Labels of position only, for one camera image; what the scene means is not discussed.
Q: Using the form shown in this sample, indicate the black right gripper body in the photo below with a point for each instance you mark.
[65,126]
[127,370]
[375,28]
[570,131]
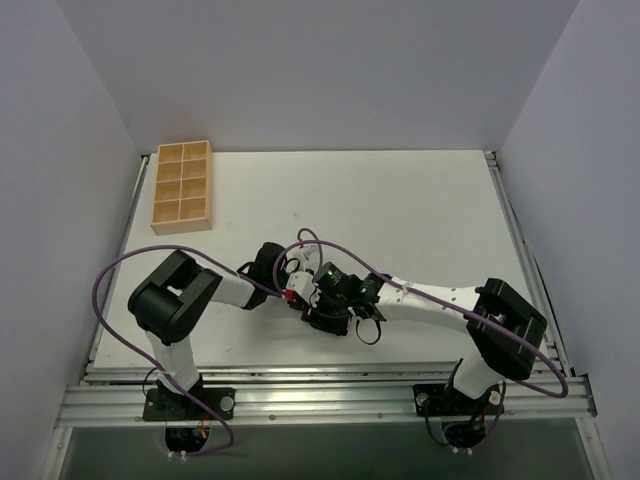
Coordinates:
[326,320]

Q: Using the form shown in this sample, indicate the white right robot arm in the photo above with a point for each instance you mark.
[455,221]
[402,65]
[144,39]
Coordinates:
[505,329]

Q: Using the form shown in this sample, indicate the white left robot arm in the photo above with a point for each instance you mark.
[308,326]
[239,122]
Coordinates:
[169,303]

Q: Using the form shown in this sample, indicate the wooden compartment tray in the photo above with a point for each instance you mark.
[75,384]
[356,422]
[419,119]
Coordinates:
[183,196]

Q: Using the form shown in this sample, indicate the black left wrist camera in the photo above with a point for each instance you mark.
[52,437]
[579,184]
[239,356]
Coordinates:
[268,258]

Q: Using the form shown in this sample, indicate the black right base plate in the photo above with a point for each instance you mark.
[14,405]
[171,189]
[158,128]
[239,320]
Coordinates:
[442,400]

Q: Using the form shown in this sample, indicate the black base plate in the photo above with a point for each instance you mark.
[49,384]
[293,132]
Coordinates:
[442,400]
[163,405]

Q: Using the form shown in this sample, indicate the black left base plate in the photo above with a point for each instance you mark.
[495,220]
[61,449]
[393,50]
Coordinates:
[163,405]

